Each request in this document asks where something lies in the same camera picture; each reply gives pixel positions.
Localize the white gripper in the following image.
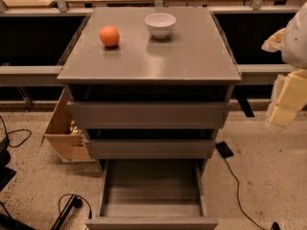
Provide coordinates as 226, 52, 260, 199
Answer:
261, 29, 307, 127

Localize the grey bottom drawer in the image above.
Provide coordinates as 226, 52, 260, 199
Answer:
86, 160, 218, 230

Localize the grey drawer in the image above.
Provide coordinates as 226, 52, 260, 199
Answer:
67, 101, 230, 129
85, 128, 217, 159
86, 160, 218, 230

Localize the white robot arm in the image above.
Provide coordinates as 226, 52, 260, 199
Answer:
262, 3, 307, 130

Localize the grey drawer cabinet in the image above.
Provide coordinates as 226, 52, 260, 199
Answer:
58, 7, 241, 170

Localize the grey middle drawer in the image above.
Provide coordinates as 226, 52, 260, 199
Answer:
85, 128, 217, 159

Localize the grey top drawer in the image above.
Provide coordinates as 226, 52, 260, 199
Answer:
67, 101, 230, 129

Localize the black power adapter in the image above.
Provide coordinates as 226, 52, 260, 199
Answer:
216, 142, 234, 159

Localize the white ceramic bowl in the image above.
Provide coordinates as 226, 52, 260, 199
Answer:
145, 13, 177, 38

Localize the orange fruit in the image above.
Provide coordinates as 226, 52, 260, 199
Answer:
100, 26, 120, 47

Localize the cardboard box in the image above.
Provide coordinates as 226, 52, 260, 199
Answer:
43, 91, 92, 162

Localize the grey metal rail right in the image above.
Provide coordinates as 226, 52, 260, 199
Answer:
237, 64, 295, 85

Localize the grey metal rail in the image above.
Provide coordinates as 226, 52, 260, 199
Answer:
0, 66, 61, 86
237, 64, 295, 85

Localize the black stand with cable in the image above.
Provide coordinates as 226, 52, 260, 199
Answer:
51, 193, 92, 230

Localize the grey metal rail left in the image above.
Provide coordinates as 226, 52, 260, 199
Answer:
0, 66, 61, 86

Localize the black looped cable left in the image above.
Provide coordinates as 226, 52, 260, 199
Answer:
0, 115, 33, 149

